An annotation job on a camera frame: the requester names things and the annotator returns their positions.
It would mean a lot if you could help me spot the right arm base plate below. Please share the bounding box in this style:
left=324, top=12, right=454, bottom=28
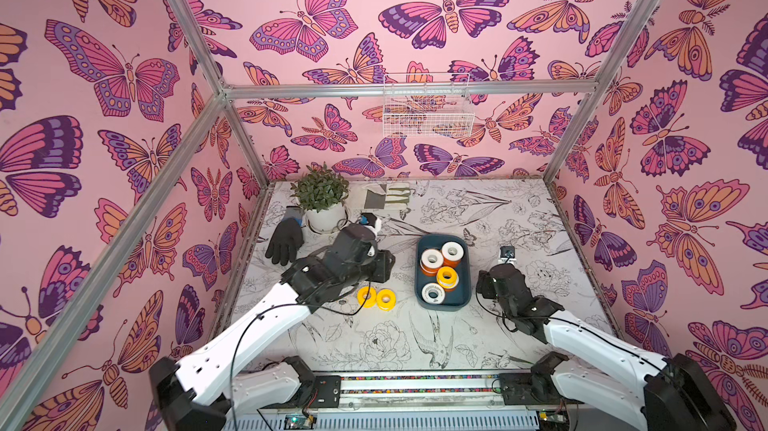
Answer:
left=498, top=372, right=561, bottom=406

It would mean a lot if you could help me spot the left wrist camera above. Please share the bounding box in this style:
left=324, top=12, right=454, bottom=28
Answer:
left=358, top=212, right=382, bottom=236

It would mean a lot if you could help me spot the black work glove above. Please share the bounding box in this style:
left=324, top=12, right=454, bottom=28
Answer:
left=265, top=206, right=304, bottom=266

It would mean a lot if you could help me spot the orange tape roll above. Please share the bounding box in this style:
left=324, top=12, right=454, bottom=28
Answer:
left=441, top=241, right=465, bottom=268
left=419, top=248, right=444, bottom=276

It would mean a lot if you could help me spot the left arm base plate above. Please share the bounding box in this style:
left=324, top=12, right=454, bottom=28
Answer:
left=300, top=375, right=342, bottom=411

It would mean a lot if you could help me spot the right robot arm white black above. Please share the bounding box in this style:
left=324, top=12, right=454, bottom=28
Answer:
left=476, top=263, right=737, bottom=430

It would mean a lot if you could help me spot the small yellow white tape roll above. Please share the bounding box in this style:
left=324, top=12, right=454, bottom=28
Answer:
left=436, top=266, right=459, bottom=291

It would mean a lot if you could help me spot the teal plastic storage box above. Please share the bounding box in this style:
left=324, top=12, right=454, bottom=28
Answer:
left=414, top=234, right=474, bottom=312

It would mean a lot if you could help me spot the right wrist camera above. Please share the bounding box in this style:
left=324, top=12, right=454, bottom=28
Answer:
left=499, top=245, right=517, bottom=264

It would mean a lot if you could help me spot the aluminium front rail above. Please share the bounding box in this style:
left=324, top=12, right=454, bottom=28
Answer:
left=161, top=370, right=685, bottom=431

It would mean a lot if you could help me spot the white tape roll front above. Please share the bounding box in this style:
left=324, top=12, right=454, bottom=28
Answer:
left=421, top=282, right=446, bottom=305

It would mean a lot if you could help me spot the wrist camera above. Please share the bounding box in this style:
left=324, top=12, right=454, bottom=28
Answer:
left=499, top=245, right=517, bottom=264
left=358, top=212, right=382, bottom=236

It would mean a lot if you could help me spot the potted green plant white pot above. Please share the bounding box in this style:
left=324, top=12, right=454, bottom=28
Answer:
left=291, top=164, right=349, bottom=233

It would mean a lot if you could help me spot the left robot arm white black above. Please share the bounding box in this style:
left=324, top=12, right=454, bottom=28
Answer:
left=149, top=213, right=395, bottom=430

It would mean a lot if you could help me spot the folded green white cloth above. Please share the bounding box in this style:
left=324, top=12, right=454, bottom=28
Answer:
left=363, top=183, right=412, bottom=211

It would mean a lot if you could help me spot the white wire basket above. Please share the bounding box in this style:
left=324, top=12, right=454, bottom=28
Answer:
left=380, top=80, right=476, bottom=139

